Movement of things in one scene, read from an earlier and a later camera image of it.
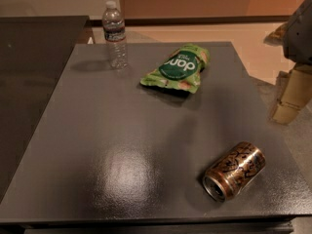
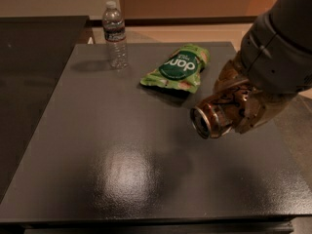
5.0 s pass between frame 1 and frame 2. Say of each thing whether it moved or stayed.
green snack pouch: stayed
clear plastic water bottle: stayed
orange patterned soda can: moved
